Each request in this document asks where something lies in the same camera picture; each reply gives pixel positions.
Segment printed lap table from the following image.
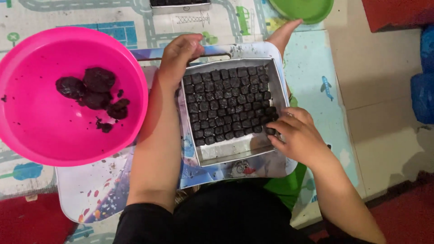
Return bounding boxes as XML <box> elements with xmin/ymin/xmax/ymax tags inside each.
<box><xmin>56</xmin><ymin>41</ymin><xmax>299</xmax><ymax>224</ymax></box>

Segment person's right hand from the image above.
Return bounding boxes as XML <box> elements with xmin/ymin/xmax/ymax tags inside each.
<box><xmin>265</xmin><ymin>107</ymin><xmax>327</xmax><ymax>167</ymax></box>

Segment person's left hand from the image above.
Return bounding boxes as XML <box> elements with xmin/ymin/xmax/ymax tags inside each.
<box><xmin>159</xmin><ymin>33</ymin><xmax>205</xmax><ymax>89</ymax></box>

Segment road print play mat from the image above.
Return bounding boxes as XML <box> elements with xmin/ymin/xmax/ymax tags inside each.
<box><xmin>0</xmin><ymin>0</ymin><xmax>361</xmax><ymax>244</ymax></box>

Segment red rug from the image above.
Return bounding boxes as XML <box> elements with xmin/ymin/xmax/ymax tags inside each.
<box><xmin>307</xmin><ymin>181</ymin><xmax>434</xmax><ymax>244</ymax></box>
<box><xmin>0</xmin><ymin>192</ymin><xmax>79</xmax><ymax>244</ymax></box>

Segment small dark dough lump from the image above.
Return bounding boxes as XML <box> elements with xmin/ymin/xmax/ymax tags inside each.
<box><xmin>96</xmin><ymin>119</ymin><xmax>114</xmax><ymax>134</ymax></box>

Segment pink plastic bowl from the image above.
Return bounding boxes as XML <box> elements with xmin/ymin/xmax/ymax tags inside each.
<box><xmin>0</xmin><ymin>26</ymin><xmax>149</xmax><ymax>167</ymax></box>

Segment grid of dark cubes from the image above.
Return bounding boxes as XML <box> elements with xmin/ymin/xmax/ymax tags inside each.
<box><xmin>182</xmin><ymin>65</ymin><xmax>279</xmax><ymax>147</ymax></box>

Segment blue plastic bag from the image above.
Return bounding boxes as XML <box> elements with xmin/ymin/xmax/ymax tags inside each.
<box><xmin>420</xmin><ymin>24</ymin><xmax>434</xmax><ymax>73</ymax></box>
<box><xmin>410</xmin><ymin>72</ymin><xmax>434</xmax><ymax>125</ymax></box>

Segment red cushion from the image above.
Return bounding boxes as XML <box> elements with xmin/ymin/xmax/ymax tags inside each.
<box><xmin>361</xmin><ymin>0</ymin><xmax>434</xmax><ymax>33</ymax></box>

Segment person's green trousers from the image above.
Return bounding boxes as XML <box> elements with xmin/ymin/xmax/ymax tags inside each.
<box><xmin>264</xmin><ymin>163</ymin><xmax>308</xmax><ymax>211</ymax></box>

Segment square metal baking tray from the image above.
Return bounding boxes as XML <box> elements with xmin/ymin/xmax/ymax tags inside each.
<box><xmin>178</xmin><ymin>58</ymin><xmax>289</xmax><ymax>167</ymax></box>

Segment metal tray with dark cubes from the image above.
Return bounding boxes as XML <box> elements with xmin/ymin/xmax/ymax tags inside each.
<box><xmin>149</xmin><ymin>0</ymin><xmax>212</xmax><ymax>16</ymax></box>

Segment green plastic plate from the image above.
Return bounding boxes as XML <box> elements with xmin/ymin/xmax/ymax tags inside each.
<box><xmin>269</xmin><ymin>0</ymin><xmax>335</xmax><ymax>25</ymax></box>

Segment person's foot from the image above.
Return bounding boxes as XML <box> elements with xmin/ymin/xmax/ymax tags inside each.
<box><xmin>265</xmin><ymin>19</ymin><xmax>304</xmax><ymax>61</ymax></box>

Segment person's black shirt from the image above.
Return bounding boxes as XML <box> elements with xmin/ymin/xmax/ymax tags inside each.
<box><xmin>113</xmin><ymin>181</ymin><xmax>373</xmax><ymax>244</ymax></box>

